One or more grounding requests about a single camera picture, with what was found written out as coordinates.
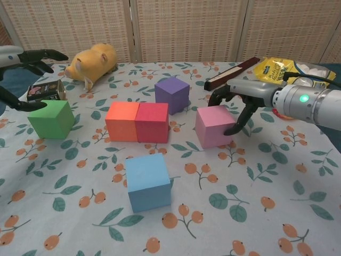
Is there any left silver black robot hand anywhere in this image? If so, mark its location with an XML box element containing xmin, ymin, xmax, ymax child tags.
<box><xmin>0</xmin><ymin>45</ymin><xmax>69</xmax><ymax>112</ymax></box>

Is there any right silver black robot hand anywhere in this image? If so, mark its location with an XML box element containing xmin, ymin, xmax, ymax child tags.
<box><xmin>208</xmin><ymin>78</ymin><xmax>278</xmax><ymax>137</ymax></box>

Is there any pink cube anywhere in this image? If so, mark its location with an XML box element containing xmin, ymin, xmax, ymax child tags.
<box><xmin>195</xmin><ymin>105</ymin><xmax>237</xmax><ymax>149</ymax></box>

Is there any green cube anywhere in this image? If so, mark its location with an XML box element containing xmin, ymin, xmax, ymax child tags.
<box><xmin>27</xmin><ymin>100</ymin><xmax>75</xmax><ymax>140</ymax></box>

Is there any purple cube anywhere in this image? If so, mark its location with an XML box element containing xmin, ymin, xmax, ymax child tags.
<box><xmin>154</xmin><ymin>77</ymin><xmax>190</xmax><ymax>116</ymax></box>

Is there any red cube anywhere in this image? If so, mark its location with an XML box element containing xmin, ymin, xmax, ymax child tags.
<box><xmin>135</xmin><ymin>102</ymin><xmax>169</xmax><ymax>144</ymax></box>

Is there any orange cube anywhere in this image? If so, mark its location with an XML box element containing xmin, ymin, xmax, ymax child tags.
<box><xmin>105</xmin><ymin>101</ymin><xmax>141</xmax><ymax>142</ymax></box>

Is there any yellow cotton ball bag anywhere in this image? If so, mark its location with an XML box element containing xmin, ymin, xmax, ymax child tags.
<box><xmin>253</xmin><ymin>56</ymin><xmax>336</xmax><ymax>90</ymax></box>

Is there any dark teal table padding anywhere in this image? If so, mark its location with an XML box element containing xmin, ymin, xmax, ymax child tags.
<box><xmin>0</xmin><ymin>62</ymin><xmax>341</xmax><ymax>139</ymax></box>

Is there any dark red long box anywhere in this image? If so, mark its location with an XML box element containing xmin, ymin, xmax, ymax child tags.
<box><xmin>204</xmin><ymin>57</ymin><xmax>261</xmax><ymax>91</ymax></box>

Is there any black tin can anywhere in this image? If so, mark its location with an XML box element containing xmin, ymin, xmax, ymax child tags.
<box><xmin>26</xmin><ymin>79</ymin><xmax>67</xmax><ymax>104</ymax></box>

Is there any yellow plush pig toy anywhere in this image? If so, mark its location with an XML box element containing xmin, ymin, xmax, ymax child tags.
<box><xmin>64</xmin><ymin>42</ymin><xmax>118</xmax><ymax>90</ymax></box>

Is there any bamboo folding screen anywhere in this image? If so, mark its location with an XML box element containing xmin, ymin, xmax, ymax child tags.
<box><xmin>0</xmin><ymin>0</ymin><xmax>341</xmax><ymax>65</ymax></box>

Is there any floral print tablecloth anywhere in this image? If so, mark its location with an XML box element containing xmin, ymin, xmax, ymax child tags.
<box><xmin>0</xmin><ymin>61</ymin><xmax>341</xmax><ymax>256</ymax></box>

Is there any light blue cube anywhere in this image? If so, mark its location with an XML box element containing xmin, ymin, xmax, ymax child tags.
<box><xmin>125</xmin><ymin>153</ymin><xmax>172</xmax><ymax>213</ymax></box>

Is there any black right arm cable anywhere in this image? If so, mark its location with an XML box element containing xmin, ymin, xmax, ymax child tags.
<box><xmin>283</xmin><ymin>71</ymin><xmax>341</xmax><ymax>89</ymax></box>

